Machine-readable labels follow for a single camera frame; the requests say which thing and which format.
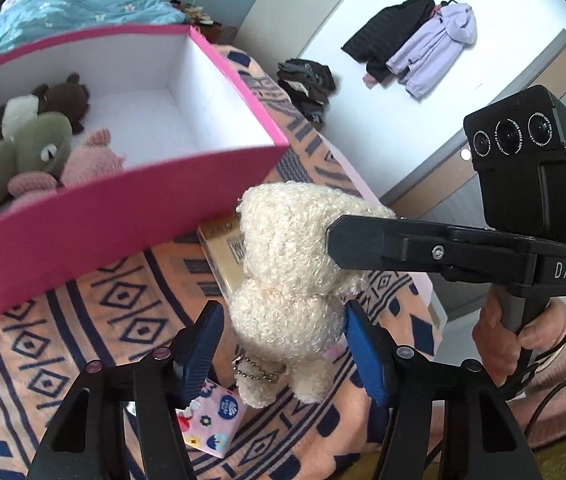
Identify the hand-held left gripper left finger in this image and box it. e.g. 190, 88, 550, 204
27, 300, 226, 480

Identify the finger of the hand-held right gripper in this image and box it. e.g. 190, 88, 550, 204
326, 214, 538, 287

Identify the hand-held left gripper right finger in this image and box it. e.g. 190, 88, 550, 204
344, 300, 538, 480

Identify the floral tissue pack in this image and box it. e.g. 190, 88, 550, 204
175, 377, 244, 458

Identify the white curly plush toy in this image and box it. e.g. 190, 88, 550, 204
228, 181, 398, 408

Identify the small yellow box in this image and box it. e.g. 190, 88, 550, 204
197, 212, 249, 301

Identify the pink cardboard box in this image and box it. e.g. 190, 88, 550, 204
0, 24, 291, 321

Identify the pink knitted plush toy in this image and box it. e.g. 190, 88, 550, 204
0, 127, 126, 233

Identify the green plush toy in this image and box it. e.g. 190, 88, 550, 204
0, 95, 74, 216

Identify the brown plush toy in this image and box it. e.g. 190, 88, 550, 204
0, 74, 91, 148

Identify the person's right hand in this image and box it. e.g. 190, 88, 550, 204
472, 292, 566, 391

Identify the purple jacket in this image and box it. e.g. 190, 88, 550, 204
385, 2, 478, 99

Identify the pile of dark clothes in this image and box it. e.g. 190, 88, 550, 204
277, 58, 336, 126

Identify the black jacket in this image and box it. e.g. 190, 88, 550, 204
341, 0, 436, 90

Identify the cluttered nightstand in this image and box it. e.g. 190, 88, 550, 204
165, 0, 239, 43

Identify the blue floral duvet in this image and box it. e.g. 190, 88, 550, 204
0, 0, 189, 81

